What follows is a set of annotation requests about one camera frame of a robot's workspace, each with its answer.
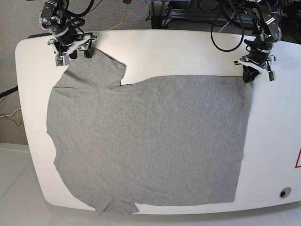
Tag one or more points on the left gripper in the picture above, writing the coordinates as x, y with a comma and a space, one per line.
257, 61

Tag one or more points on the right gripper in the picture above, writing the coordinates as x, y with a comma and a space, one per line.
68, 42

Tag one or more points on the grey T-shirt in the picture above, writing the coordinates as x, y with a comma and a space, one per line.
164, 141

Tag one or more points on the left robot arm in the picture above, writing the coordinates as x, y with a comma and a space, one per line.
259, 32

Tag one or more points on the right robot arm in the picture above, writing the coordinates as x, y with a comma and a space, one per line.
65, 26

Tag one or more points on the black bar behind table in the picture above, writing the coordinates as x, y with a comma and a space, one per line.
39, 35

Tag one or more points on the red triangle sticker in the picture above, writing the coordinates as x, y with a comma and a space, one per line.
298, 163

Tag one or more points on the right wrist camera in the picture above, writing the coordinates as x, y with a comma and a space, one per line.
62, 60

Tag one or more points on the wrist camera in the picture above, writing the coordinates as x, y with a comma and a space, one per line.
62, 60
271, 76

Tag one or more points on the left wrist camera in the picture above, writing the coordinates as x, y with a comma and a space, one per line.
271, 76

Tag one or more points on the black table leg post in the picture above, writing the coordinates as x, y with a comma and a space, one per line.
156, 22

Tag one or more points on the aluminium frame rail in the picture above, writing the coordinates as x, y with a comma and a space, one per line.
209, 17

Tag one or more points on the black table mount hole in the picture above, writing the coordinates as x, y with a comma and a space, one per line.
285, 192

